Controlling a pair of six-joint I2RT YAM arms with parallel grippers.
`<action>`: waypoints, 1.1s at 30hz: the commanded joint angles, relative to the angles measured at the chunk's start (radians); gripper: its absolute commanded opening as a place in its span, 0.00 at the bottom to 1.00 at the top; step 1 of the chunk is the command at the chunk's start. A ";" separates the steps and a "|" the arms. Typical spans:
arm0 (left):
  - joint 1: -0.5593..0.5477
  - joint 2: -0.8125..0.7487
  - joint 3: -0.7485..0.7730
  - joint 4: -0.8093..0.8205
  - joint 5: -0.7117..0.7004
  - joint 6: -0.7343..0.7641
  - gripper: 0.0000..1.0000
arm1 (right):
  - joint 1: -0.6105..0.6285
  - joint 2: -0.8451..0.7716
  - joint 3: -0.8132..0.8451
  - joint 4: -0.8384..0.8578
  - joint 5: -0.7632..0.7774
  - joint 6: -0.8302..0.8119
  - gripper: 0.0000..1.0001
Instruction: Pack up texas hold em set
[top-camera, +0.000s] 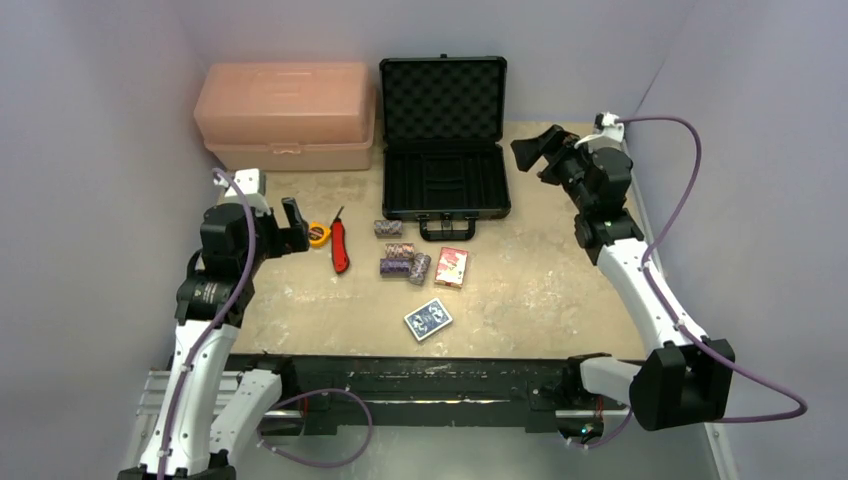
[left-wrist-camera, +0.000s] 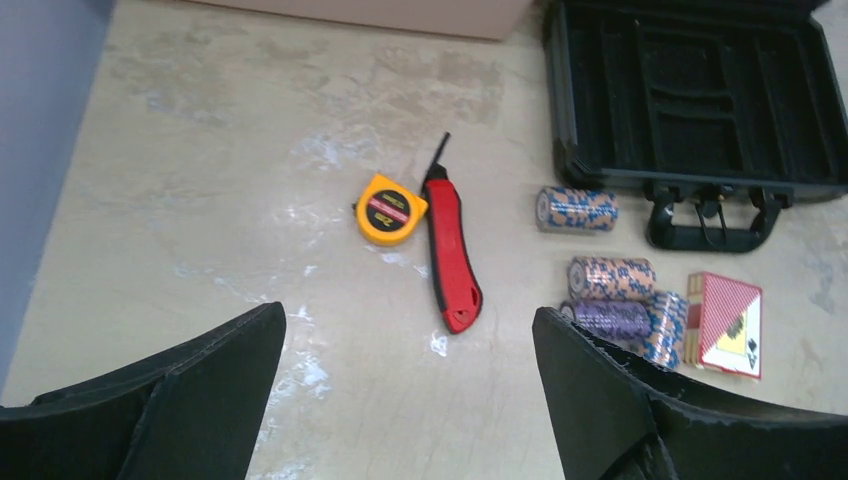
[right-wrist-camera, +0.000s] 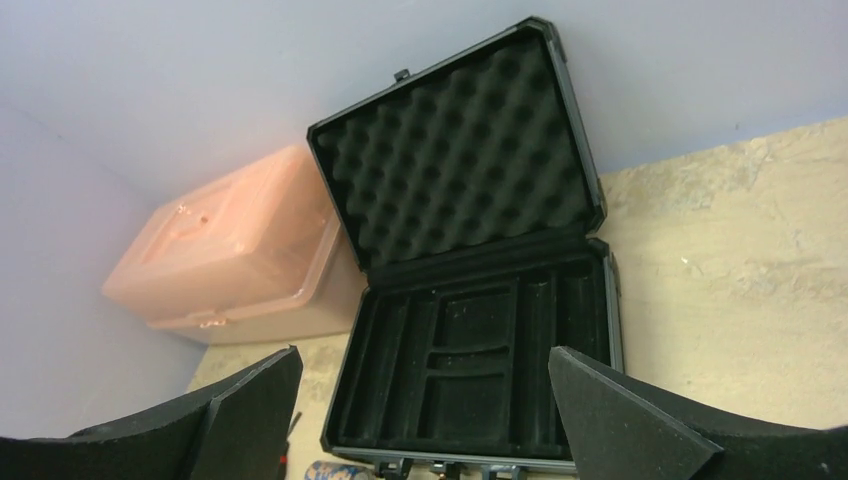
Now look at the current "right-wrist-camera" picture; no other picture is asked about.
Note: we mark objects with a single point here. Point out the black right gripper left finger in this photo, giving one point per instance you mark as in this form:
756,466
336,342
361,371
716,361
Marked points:
235,428

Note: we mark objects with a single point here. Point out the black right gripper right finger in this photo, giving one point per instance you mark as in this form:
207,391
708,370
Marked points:
618,427

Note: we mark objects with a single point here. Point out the blue orange poker chip stack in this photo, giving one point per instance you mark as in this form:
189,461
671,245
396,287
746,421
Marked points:
327,470

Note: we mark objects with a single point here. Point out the black poker set case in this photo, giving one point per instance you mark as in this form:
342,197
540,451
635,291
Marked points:
470,198

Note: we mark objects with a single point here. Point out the pink translucent plastic toolbox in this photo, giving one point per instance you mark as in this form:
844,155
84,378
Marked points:
257,255

